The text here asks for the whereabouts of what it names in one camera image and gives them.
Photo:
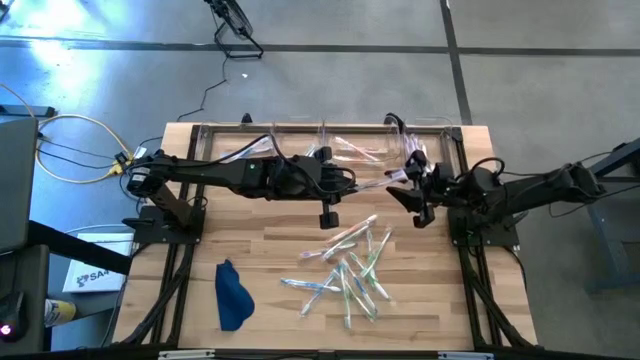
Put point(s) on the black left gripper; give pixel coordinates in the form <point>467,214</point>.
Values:
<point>310,177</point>

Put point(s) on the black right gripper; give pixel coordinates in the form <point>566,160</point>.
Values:
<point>440,185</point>

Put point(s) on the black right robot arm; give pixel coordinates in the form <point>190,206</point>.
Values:
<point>540,187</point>

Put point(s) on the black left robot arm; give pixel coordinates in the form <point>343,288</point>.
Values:
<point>200,172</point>

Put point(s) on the dark blue cloth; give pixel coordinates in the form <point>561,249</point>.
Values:
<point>232,300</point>

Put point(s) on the black floor fan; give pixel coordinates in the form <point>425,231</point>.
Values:
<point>235,20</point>

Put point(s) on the white printed box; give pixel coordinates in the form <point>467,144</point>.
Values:
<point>97,272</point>

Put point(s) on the black desk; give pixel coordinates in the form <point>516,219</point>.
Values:
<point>75,247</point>

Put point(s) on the yellow white can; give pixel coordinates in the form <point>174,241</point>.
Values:
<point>60,312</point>

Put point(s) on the grey laptop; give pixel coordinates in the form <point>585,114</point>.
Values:
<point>17,185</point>

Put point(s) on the black computer mouse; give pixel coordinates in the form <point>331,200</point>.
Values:
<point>12,317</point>

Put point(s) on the grey metal desk frame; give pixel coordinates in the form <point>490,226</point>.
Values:
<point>600,165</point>

